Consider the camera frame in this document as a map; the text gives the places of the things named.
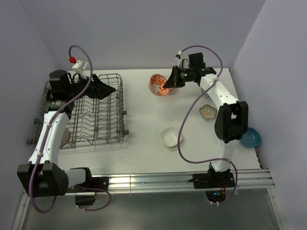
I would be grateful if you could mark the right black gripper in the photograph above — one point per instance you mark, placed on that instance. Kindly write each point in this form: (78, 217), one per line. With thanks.
(173, 81)

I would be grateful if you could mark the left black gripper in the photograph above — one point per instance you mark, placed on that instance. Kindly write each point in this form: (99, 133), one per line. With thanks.
(97, 89)

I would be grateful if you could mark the orange floral pattern bowl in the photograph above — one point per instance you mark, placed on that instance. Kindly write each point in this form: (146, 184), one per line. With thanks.
(156, 83)

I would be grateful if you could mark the small flower shaped dish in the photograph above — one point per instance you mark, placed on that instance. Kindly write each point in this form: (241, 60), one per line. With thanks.
(208, 112)

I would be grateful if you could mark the brown geometric pattern bowl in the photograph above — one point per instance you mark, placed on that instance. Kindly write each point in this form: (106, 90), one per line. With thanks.
(65, 137)

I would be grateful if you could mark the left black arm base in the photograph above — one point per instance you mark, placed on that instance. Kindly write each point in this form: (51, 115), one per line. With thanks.
(85, 195)

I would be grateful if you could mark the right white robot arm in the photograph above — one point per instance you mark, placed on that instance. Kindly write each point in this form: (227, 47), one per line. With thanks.
(231, 122)

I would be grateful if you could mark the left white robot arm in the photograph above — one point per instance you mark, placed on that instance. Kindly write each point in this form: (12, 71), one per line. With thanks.
(41, 176)

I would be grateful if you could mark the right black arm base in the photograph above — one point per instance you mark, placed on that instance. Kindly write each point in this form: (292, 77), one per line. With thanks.
(213, 179)

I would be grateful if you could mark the white square bowl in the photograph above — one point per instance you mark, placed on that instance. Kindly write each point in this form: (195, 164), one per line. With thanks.
(170, 137)

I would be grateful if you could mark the blue glazed bowl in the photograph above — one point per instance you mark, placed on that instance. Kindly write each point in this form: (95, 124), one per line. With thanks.
(251, 139)

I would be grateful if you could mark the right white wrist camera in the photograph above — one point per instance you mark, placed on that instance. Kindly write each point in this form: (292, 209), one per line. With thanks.
(180, 59)

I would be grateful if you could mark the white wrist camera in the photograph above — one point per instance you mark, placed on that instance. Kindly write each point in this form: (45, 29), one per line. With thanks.
(79, 66)
(180, 59)

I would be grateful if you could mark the grey wire dish rack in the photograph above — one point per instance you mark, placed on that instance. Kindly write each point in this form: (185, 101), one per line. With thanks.
(96, 122)

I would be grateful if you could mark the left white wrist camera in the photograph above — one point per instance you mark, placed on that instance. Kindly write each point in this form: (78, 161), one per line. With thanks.
(79, 66)

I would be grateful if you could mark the aluminium mounting rail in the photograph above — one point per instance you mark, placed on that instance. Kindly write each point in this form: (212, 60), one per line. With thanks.
(179, 182)

